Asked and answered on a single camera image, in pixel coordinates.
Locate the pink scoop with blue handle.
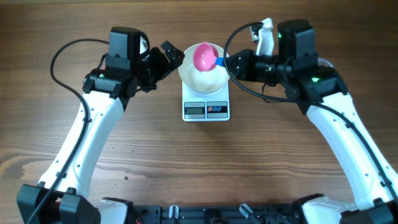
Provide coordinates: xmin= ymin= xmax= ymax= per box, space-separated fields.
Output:
xmin=193 ymin=42 xmax=224 ymax=72

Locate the white digital kitchen scale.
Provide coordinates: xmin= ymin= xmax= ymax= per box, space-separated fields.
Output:
xmin=182 ymin=83 xmax=230 ymax=122

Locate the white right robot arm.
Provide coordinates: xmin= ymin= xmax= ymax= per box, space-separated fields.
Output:
xmin=223 ymin=19 xmax=397 ymax=223

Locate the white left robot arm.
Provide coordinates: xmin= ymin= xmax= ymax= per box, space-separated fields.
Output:
xmin=17 ymin=27 xmax=185 ymax=223

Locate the white round bowl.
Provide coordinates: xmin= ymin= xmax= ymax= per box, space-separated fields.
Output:
xmin=178 ymin=44 xmax=229 ymax=94

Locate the clear plastic container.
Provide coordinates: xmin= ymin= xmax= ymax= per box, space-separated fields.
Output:
xmin=318 ymin=58 xmax=334 ymax=68

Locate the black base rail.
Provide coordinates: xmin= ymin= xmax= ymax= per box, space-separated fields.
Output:
xmin=127 ymin=203 xmax=307 ymax=224

